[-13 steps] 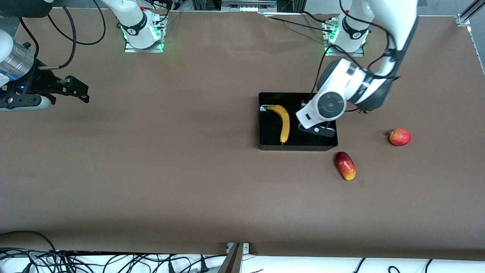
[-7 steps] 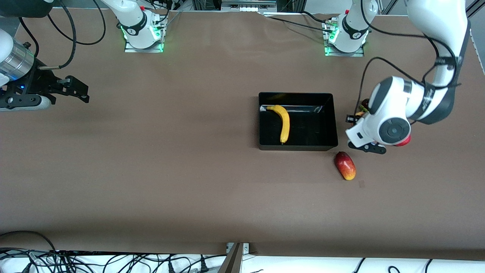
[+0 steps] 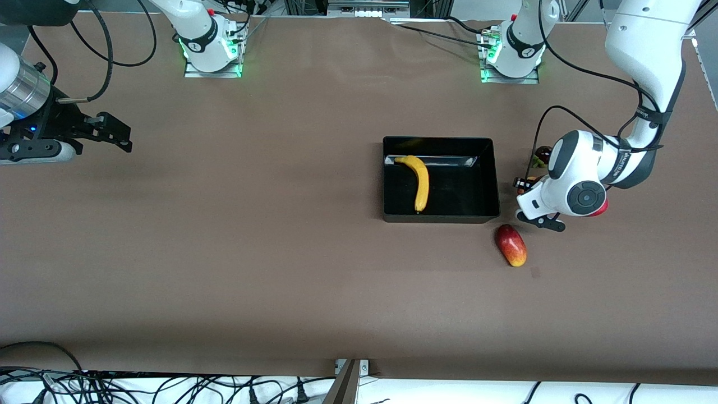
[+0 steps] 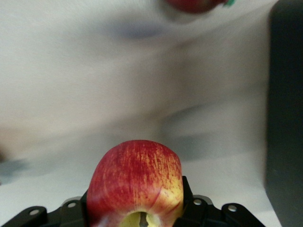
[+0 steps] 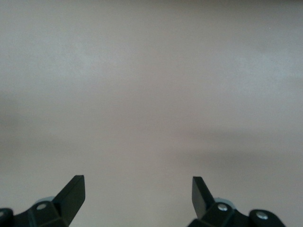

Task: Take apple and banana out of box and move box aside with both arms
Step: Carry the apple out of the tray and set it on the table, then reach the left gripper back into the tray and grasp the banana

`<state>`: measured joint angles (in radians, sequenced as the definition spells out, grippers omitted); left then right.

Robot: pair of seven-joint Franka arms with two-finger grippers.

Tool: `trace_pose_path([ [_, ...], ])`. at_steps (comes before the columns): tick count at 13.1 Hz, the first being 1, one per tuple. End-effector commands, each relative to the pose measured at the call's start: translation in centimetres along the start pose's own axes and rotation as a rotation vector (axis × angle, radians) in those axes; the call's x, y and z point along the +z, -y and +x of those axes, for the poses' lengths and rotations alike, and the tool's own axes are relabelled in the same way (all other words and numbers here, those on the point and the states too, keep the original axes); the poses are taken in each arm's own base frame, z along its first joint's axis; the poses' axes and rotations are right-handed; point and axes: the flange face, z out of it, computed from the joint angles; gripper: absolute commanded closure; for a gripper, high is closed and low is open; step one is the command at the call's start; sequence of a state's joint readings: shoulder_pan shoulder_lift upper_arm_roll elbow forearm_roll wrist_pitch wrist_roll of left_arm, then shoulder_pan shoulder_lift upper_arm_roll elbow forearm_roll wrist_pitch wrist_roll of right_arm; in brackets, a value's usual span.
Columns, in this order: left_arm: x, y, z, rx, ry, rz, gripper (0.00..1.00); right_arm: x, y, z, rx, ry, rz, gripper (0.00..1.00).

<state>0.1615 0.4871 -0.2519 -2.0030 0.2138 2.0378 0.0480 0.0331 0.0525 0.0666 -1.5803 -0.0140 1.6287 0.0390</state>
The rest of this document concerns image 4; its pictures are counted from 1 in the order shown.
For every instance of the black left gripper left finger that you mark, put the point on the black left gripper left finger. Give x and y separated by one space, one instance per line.
71 217

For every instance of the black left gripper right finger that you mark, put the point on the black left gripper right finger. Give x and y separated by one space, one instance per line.
201 215

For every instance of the red yellow streaked apple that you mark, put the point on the red yellow streaked apple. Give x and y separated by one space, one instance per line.
132 177

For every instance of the black plastic box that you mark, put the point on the black plastic box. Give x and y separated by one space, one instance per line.
286 118

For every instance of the dark mangosteen with green calyx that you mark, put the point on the dark mangosteen with green calyx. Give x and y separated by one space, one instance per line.
194 6

